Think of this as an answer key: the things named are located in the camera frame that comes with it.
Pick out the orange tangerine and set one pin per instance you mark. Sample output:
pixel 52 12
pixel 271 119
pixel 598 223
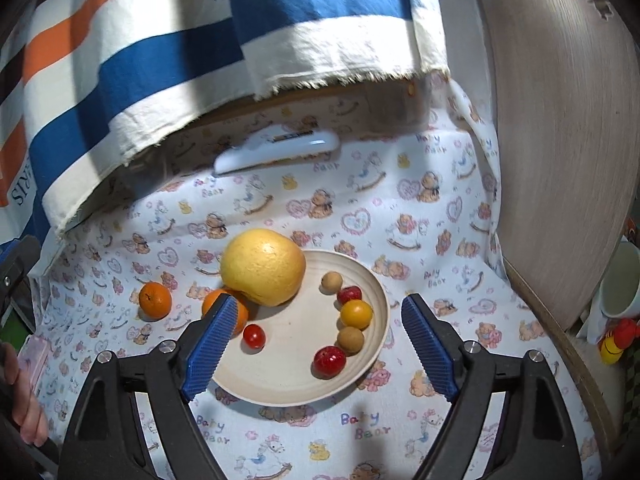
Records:
pixel 155 301
pixel 212 302

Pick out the red cherry tomato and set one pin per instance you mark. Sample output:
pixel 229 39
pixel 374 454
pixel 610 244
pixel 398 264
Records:
pixel 253 336

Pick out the yellow-orange round fruit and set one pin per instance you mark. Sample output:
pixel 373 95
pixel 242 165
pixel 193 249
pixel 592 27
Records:
pixel 356 313

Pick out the bear printed blanket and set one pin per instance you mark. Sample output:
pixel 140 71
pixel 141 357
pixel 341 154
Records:
pixel 350 200

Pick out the large yellow pear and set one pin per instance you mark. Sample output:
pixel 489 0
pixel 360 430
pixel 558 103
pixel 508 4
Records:
pixel 265 265

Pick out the white mug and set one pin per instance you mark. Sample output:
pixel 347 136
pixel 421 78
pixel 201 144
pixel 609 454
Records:
pixel 620 285

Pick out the small tan round fruit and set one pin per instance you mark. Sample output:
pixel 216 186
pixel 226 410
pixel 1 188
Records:
pixel 350 338
pixel 331 281

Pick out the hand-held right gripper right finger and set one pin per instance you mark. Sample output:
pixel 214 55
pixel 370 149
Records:
pixel 430 345

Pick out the person's left hand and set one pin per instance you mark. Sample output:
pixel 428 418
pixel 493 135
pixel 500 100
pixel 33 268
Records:
pixel 27 410

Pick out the small red round fruit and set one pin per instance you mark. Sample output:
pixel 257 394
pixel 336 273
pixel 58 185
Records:
pixel 349 294

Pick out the cream round plate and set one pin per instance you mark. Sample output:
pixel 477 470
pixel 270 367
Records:
pixel 290 360

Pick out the pink box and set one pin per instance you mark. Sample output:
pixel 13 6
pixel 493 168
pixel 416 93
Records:
pixel 34 357

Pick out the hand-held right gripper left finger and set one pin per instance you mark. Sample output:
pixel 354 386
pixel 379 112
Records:
pixel 212 345

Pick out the striped cream cloth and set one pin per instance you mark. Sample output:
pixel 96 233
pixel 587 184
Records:
pixel 150 60

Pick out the white plastic device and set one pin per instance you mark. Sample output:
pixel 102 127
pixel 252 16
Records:
pixel 280 152

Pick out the red and yellow toy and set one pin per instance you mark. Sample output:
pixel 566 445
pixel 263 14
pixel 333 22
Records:
pixel 616 342

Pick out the large red round fruit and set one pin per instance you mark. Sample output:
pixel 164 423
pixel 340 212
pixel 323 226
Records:
pixel 330 361

